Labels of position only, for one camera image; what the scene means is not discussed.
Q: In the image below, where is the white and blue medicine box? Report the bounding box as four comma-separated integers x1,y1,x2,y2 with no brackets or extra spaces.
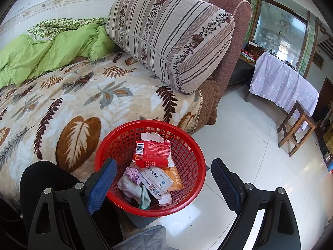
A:
137,165,174,201

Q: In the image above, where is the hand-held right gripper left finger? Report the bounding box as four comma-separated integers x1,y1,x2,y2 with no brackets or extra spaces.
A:
27,158,118,250

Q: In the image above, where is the reddish brown sofa headboard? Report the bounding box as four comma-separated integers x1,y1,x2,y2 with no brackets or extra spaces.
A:
164,0,253,97

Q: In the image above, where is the purple floral tablecloth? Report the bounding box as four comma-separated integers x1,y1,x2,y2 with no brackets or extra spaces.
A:
249,51,319,132

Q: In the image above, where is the orange medicine box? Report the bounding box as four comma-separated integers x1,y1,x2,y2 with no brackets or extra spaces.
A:
163,165,183,191

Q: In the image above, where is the grey quilted cloth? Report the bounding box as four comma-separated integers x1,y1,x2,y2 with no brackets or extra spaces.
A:
112,225,167,250

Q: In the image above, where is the red tissue packet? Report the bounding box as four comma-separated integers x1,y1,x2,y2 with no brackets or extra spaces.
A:
133,133,172,168

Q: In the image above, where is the wooden stool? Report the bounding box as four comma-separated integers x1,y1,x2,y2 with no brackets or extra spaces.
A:
276,100,318,157

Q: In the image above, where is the green quilt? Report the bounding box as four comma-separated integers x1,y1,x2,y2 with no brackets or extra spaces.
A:
0,17,120,89

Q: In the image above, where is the white work glove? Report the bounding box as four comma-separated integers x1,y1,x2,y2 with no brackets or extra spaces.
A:
117,174,151,210

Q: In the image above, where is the purple wrapper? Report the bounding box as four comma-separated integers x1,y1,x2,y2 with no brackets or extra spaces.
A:
125,167,142,183

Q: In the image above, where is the red plastic basket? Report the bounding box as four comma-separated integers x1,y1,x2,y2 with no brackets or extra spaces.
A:
94,120,207,216

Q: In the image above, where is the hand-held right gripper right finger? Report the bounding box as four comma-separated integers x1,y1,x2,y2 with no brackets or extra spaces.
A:
211,158,302,250

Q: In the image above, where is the brown knitted bed cover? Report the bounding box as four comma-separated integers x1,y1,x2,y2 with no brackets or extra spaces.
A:
194,77,221,133

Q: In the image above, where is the striped floral cushion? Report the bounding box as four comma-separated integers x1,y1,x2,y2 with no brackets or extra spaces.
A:
105,0,235,95

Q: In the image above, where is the leaf print blanket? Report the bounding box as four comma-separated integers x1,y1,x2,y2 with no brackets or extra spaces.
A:
0,52,202,209

